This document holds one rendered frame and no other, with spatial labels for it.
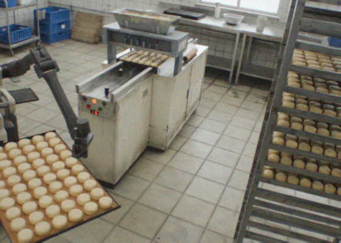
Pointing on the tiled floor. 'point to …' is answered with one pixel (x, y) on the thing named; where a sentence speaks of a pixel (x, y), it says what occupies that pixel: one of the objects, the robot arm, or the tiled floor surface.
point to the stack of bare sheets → (23, 95)
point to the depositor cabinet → (172, 97)
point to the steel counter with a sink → (274, 31)
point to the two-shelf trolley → (15, 24)
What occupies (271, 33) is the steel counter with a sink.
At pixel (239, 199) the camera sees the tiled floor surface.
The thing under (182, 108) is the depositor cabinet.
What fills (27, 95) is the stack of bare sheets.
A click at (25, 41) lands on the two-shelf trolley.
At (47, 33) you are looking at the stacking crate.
